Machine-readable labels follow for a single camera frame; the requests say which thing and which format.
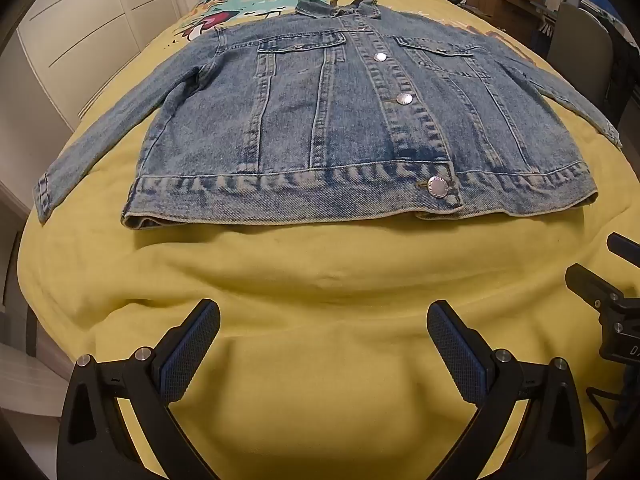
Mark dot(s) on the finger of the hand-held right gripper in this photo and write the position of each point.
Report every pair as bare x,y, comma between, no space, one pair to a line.
625,246
592,285

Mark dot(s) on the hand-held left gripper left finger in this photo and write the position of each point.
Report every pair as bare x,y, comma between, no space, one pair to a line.
187,355

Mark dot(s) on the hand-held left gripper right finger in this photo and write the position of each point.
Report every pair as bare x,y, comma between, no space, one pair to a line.
457,360

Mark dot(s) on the blue denim jacket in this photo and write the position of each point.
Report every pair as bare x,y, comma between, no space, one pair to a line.
325,125

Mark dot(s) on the yellow printed blanket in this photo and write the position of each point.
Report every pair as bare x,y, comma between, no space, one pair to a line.
320,280

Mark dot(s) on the grey chair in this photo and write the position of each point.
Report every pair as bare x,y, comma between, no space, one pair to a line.
580,45

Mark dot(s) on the white wardrobe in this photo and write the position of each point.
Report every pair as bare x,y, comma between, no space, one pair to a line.
75,25

